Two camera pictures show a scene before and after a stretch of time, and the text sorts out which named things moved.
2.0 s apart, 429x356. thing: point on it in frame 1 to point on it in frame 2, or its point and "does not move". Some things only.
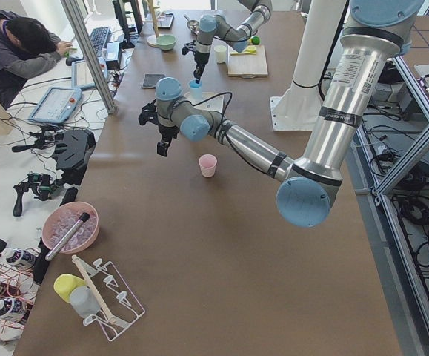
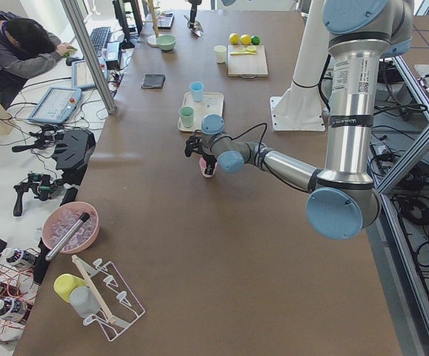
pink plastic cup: (207, 163) does not move
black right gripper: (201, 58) to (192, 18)
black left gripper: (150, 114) to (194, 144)
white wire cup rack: (118, 309) does not move
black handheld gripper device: (43, 185) does not move
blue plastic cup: (195, 90) does not move
